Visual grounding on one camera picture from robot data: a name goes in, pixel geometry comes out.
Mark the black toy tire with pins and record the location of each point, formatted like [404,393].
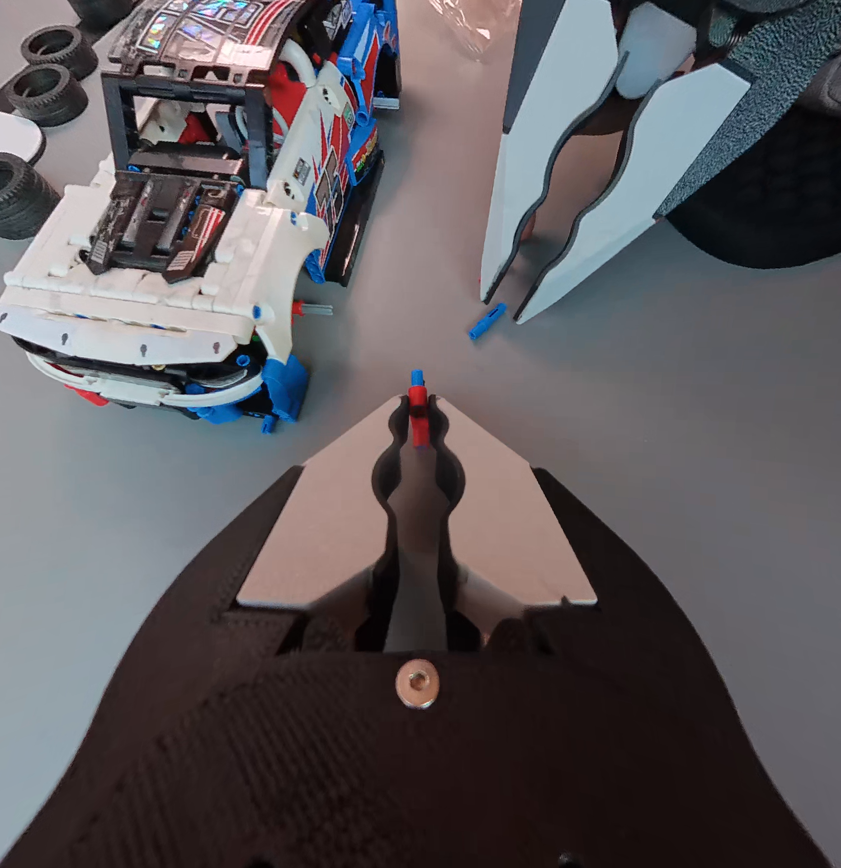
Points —
[20,217]
[102,10]
[78,61]
[51,112]

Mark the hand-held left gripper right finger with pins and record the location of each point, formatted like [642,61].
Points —
[522,536]

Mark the red angled brick piece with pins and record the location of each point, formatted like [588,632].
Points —
[418,413]

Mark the white desk stand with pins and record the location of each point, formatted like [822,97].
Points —
[7,135]

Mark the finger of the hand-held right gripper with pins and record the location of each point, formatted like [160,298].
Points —
[664,149]
[529,169]

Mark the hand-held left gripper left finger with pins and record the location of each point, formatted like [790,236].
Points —
[305,536]

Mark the toy brick race car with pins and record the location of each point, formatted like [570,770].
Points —
[156,291]

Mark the clear plastic bag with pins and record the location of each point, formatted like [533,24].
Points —
[475,34]

